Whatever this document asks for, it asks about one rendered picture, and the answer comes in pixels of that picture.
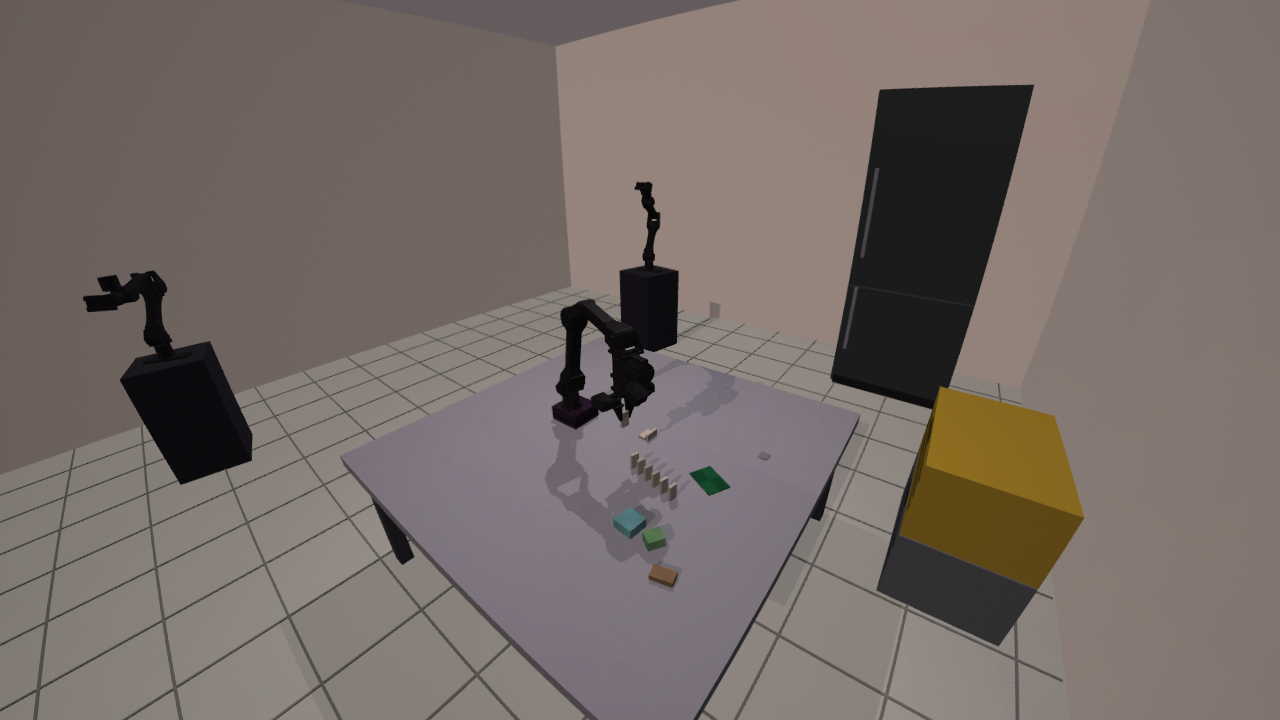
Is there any brown rectangular block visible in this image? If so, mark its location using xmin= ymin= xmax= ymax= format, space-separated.
xmin=649 ymin=564 xmax=678 ymax=588

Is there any green flat mat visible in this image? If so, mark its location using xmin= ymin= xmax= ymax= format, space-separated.
xmin=689 ymin=466 xmax=731 ymax=496

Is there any teal block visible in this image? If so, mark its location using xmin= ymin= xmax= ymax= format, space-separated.
xmin=613 ymin=507 xmax=646 ymax=539

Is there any green block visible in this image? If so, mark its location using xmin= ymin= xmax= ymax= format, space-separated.
xmin=643 ymin=527 xmax=666 ymax=551

